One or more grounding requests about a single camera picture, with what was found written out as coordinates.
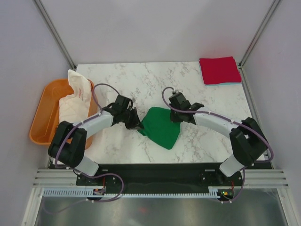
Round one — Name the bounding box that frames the left aluminium corner post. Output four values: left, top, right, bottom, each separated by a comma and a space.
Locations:
33, 0, 77, 70

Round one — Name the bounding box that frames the folded light blue t shirt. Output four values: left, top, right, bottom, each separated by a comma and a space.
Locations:
200, 64, 241, 86

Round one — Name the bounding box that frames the white crumpled t shirt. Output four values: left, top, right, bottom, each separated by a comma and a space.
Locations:
59, 70, 92, 123

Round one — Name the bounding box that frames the aluminium corner post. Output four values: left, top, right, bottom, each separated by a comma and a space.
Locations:
33, 0, 77, 70
238, 0, 282, 69

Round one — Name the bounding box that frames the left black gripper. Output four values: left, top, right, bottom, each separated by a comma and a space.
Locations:
121, 107, 144, 130

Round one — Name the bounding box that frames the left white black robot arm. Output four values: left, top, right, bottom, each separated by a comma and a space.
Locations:
48, 95, 143, 185

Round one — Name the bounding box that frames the folded red t shirt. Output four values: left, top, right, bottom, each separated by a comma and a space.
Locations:
199, 56, 241, 85

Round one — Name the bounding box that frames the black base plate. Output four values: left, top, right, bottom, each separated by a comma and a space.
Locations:
76, 163, 242, 194

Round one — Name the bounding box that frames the green t shirt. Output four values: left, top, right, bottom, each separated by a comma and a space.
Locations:
140, 107, 181, 150

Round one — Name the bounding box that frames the orange plastic basket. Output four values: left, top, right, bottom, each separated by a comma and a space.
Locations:
29, 79, 97, 150

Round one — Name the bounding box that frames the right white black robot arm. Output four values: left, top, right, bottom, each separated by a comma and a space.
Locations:
169, 92, 268, 186

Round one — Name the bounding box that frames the right aluminium corner post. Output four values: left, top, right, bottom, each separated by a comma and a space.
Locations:
238, 0, 282, 69

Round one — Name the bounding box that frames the white slotted cable duct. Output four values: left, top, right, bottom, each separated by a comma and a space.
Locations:
43, 188, 220, 198

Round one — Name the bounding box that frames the aluminium frame rail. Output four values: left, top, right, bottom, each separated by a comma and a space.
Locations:
33, 169, 288, 188

